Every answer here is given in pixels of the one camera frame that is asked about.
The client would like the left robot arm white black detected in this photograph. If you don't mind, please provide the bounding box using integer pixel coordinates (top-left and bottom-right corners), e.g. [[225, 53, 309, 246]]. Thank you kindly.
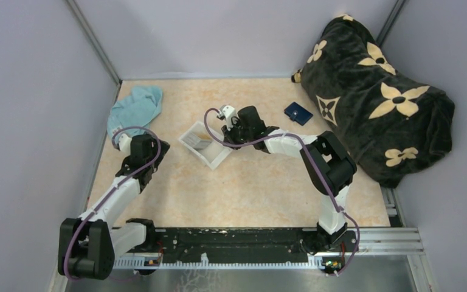
[[58, 133, 170, 280]]

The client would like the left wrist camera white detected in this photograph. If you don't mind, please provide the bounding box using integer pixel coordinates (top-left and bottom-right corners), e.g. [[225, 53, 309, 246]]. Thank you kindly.
[[117, 133, 132, 155]]

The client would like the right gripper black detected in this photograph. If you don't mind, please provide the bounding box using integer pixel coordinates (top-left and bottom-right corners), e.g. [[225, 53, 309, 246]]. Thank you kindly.
[[221, 118, 252, 151]]

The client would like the navy blue card holder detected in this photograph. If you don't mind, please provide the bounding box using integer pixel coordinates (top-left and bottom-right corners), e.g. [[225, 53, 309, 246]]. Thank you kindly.
[[283, 102, 313, 126]]

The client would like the aluminium frame rail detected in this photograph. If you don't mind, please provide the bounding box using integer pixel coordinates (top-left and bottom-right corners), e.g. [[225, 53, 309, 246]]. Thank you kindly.
[[58, 228, 426, 271]]

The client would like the light blue towel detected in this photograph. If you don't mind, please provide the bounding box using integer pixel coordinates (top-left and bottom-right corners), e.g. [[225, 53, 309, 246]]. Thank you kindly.
[[107, 86, 163, 138]]

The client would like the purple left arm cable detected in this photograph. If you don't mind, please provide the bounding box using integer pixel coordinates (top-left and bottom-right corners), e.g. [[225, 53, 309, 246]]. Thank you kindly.
[[62, 126, 162, 282]]

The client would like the stack of grey cards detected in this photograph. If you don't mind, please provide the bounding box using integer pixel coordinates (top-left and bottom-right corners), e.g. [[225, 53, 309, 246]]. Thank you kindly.
[[182, 131, 212, 150]]

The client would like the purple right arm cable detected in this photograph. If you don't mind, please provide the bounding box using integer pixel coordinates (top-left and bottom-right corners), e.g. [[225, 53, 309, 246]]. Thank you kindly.
[[203, 107, 361, 277]]

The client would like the black floral blanket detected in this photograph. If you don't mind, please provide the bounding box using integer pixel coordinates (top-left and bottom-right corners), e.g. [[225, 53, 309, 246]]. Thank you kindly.
[[291, 14, 455, 188]]

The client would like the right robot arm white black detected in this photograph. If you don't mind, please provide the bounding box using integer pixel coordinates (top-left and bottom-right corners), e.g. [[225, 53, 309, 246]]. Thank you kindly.
[[216, 105, 357, 251]]

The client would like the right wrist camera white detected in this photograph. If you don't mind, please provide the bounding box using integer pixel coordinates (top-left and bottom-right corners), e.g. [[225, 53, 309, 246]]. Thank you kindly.
[[217, 105, 237, 130]]

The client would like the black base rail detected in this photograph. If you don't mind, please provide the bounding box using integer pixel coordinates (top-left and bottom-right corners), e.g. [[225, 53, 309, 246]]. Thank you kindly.
[[127, 227, 356, 264]]

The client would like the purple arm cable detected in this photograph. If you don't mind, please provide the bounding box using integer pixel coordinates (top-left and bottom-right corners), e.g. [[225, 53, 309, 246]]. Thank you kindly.
[[203, 107, 361, 277], [62, 126, 162, 282]]

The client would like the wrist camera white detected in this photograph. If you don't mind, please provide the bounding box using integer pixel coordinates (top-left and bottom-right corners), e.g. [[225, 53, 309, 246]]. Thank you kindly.
[[117, 133, 132, 155], [217, 105, 237, 130]]

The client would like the white plastic card tray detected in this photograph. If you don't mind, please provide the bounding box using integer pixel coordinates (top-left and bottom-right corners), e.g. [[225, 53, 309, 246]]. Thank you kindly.
[[178, 121, 233, 170]]

